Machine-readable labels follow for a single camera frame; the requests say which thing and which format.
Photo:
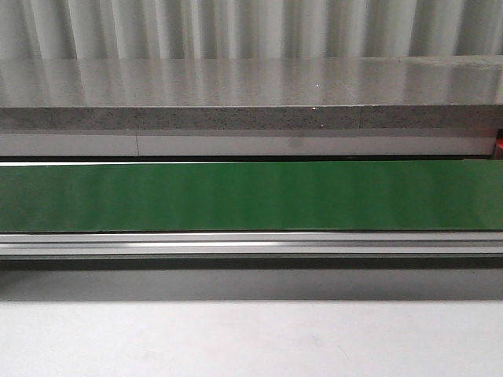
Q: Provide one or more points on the green conveyor belt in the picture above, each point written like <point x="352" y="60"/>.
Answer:
<point x="418" y="214"/>

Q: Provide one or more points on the grey granite counter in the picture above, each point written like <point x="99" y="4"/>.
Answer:
<point x="315" y="108"/>

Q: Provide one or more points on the white pleated curtain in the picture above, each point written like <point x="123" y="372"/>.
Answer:
<point x="248" y="29"/>

